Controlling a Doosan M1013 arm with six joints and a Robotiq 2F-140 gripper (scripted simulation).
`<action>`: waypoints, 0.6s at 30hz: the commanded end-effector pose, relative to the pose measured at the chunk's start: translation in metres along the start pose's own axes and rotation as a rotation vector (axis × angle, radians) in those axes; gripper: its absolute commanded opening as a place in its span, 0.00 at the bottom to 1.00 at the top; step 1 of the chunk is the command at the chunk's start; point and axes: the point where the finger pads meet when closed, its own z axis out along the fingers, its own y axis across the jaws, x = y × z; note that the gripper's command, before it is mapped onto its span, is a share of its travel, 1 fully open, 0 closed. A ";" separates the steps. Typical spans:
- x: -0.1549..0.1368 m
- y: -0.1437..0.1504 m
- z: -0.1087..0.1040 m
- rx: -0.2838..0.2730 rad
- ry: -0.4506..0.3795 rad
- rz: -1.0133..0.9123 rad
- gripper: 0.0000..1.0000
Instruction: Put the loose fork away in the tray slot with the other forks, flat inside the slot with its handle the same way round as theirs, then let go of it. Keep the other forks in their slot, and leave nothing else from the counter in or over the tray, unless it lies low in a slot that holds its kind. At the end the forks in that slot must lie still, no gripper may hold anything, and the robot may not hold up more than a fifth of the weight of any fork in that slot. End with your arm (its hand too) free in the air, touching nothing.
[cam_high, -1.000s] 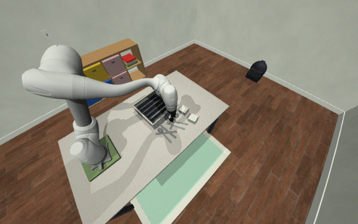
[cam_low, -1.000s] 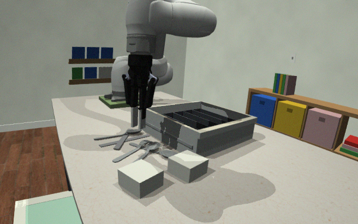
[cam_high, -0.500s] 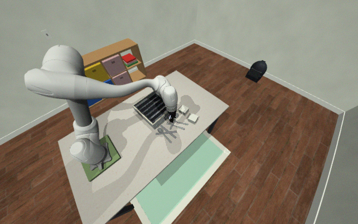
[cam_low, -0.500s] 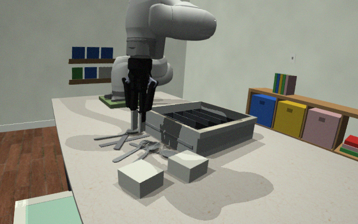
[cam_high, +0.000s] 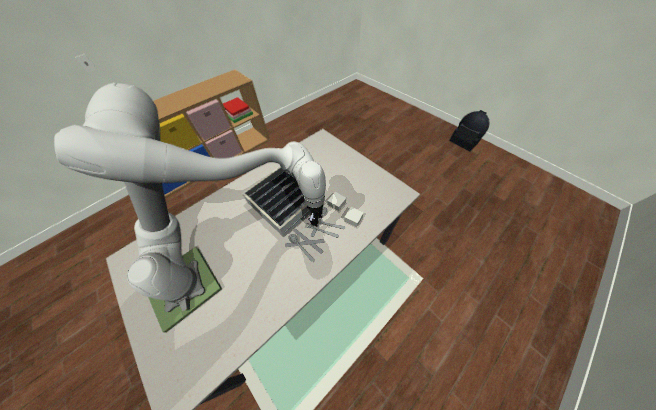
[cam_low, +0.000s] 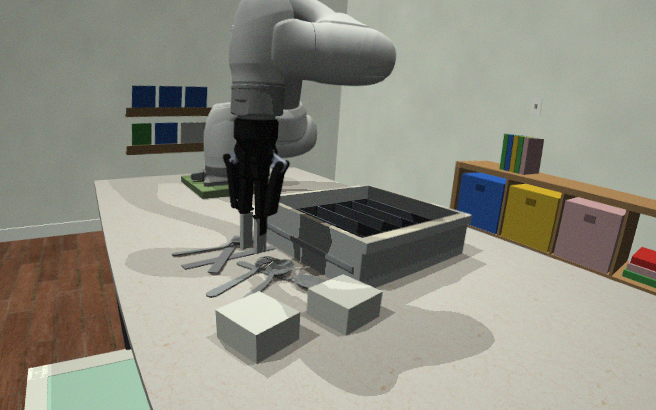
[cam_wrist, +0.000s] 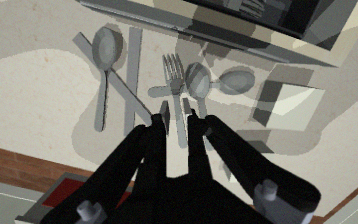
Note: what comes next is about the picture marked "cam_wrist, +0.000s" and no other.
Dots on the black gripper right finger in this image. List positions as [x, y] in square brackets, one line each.
[279, 195]

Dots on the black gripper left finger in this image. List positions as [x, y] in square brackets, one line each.
[100, 194]

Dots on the grey open-top tray box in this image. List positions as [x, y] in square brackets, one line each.
[334, 28]

